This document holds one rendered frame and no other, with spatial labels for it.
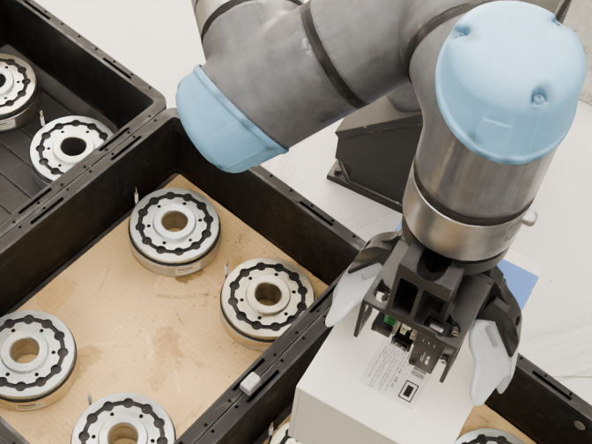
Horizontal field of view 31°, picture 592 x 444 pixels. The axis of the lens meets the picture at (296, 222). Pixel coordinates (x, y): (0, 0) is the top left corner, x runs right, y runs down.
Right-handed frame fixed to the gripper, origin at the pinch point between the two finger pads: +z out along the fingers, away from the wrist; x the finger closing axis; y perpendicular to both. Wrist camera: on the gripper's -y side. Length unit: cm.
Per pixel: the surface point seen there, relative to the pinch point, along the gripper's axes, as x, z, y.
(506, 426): 10.0, 28.5, -11.7
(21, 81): -60, 25, -21
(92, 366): -30.8, 28.3, 5.2
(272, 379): -12.1, 19.8, 0.4
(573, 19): -15, 113, -167
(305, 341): -11.2, 18.4, -4.2
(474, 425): 7.0, 28.5, -10.1
